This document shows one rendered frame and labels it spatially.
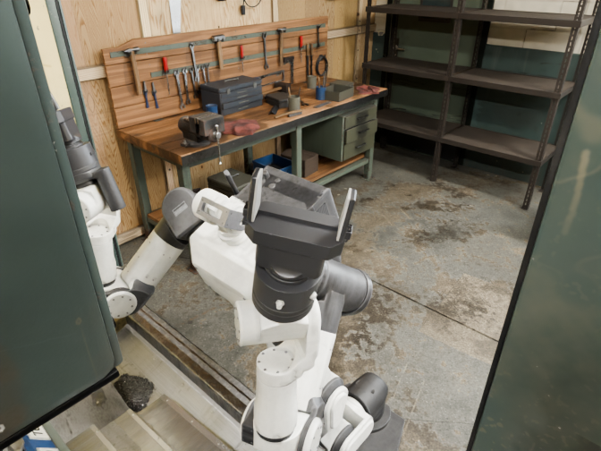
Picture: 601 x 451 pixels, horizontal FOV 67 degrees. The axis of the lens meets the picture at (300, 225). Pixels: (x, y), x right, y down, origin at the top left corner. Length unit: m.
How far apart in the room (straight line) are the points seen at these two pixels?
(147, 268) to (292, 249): 0.69
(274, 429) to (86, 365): 0.52
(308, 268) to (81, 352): 0.32
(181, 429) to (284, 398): 0.73
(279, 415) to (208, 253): 0.40
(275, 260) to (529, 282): 0.31
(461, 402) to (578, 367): 1.85
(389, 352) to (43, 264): 2.45
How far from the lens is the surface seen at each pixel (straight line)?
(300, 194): 1.02
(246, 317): 0.65
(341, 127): 3.88
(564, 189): 0.56
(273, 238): 0.52
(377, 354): 2.61
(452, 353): 2.71
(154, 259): 1.17
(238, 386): 1.39
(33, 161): 0.24
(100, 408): 1.56
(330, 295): 0.85
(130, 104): 3.34
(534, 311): 0.64
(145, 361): 1.71
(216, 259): 0.99
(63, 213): 0.25
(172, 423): 1.46
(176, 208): 1.13
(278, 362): 0.73
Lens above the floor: 1.85
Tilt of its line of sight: 30 degrees down
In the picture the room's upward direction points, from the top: straight up
